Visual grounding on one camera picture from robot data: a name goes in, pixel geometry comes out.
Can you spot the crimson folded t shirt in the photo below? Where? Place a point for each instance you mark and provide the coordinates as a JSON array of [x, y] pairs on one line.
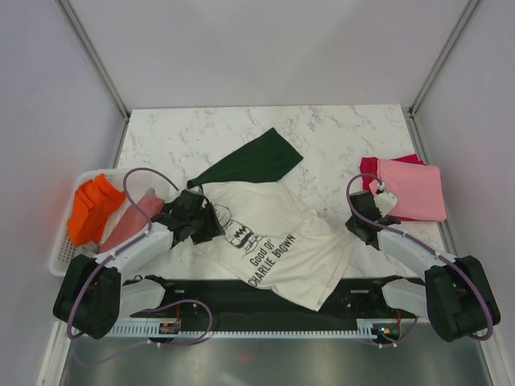
[[368, 171]]

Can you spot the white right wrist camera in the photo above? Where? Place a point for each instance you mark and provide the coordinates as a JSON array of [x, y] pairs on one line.
[[384, 199]]

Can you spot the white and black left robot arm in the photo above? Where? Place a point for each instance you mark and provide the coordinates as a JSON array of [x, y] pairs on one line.
[[95, 291]]

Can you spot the grey t shirt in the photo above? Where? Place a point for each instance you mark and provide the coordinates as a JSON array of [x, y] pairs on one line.
[[90, 249]]

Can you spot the aluminium frame post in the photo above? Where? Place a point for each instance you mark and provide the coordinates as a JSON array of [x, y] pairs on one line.
[[451, 42], [94, 58]]

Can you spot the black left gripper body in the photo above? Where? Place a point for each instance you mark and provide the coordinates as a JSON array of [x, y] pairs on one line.
[[192, 219]]

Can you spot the white plastic laundry basket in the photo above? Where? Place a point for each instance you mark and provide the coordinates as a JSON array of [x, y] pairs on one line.
[[63, 249]]

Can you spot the orange t shirt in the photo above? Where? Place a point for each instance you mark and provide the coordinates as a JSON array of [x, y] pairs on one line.
[[94, 202]]

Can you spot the cream and green Charlie Brown shirt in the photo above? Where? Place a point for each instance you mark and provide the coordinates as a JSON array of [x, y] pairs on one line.
[[271, 239]]

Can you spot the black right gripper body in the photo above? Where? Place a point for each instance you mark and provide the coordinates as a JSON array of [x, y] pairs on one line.
[[352, 223]]

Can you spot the salmon pink t shirt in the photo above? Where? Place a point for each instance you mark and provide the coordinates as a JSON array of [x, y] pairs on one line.
[[132, 221]]

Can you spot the light pink folded t shirt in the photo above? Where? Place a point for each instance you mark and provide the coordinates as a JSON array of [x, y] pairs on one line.
[[432, 187]]

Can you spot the right aluminium frame post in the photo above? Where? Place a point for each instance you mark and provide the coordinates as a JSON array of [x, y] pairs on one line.
[[451, 42]]

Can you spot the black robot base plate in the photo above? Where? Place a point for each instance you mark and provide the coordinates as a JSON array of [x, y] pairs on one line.
[[235, 304]]

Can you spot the white slotted cable duct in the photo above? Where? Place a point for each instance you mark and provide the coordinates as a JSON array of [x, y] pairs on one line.
[[156, 329]]

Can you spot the left aluminium frame post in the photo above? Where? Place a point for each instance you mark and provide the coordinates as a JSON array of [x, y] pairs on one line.
[[94, 58]]

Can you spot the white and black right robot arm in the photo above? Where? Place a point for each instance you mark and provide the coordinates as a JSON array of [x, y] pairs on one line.
[[455, 295]]

